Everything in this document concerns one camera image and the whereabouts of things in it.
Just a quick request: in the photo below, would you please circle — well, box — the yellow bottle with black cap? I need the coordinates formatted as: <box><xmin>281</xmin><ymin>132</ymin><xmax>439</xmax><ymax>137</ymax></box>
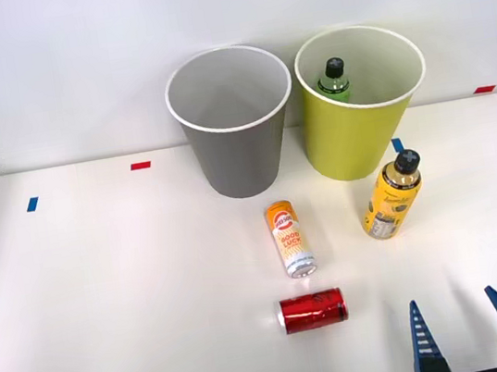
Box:
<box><xmin>354</xmin><ymin>147</ymin><xmax>433</xmax><ymax>243</ymax></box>

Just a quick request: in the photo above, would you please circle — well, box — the red drink can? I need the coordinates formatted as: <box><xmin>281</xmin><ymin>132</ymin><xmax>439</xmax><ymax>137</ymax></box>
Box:
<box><xmin>273</xmin><ymin>286</ymin><xmax>352</xmax><ymax>337</ymax></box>

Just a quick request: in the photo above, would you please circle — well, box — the orange and white drink can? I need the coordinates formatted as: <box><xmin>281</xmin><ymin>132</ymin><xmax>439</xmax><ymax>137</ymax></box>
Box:
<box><xmin>262</xmin><ymin>195</ymin><xmax>323</xmax><ymax>283</ymax></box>

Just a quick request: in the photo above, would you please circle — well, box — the yellow-green plastic waste bin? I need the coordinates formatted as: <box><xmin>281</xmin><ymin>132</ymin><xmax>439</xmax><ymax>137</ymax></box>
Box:
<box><xmin>289</xmin><ymin>16</ymin><xmax>442</xmax><ymax>188</ymax></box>

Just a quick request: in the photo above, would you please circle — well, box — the grey plastic waste bin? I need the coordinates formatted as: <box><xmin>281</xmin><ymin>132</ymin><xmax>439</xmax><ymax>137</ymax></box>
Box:
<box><xmin>158</xmin><ymin>36</ymin><xmax>309</xmax><ymax>208</ymax></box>

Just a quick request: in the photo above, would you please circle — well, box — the green bottle with black cap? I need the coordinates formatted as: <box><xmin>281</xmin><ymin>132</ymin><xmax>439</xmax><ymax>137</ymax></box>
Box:
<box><xmin>312</xmin><ymin>56</ymin><xmax>355</xmax><ymax>109</ymax></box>

